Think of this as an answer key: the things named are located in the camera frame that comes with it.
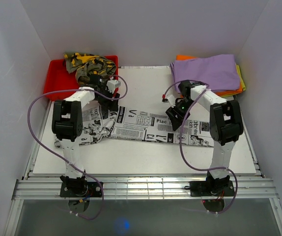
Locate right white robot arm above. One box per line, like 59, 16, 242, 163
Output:
162, 80, 244, 197

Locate red plastic bin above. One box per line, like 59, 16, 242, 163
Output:
43, 55, 118, 102

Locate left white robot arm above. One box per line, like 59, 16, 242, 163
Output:
52, 75, 121, 197

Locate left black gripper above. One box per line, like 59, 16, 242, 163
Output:
95, 87, 119, 112

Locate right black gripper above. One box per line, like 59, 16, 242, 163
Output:
165, 99, 196, 131

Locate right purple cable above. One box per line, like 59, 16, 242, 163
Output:
163, 80, 239, 214

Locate folded orange trousers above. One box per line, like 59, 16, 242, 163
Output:
175, 54, 244, 98

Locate folded yellow trousers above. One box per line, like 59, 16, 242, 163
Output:
236, 64, 247, 91

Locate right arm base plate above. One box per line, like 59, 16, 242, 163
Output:
189, 181, 235, 197

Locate aluminium mounting rail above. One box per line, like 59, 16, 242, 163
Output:
12, 177, 279, 200

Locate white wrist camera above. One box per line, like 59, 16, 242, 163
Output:
106, 80, 121, 94
162, 94, 176, 107

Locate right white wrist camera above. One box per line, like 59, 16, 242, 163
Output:
162, 94, 176, 107

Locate folded purple trousers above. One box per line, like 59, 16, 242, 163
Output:
169, 54, 241, 95

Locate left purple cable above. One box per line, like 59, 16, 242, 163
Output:
27, 75, 129, 220

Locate purple cable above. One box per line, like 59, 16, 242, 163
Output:
163, 80, 239, 214
27, 75, 129, 220

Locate newspaper print trousers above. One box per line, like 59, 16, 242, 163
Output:
54, 103, 217, 148

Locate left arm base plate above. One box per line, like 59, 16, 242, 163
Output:
59, 182, 102, 198

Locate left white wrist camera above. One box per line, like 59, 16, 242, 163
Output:
106, 80, 121, 94

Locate camouflage trousers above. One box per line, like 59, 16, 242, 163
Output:
64, 52, 117, 85

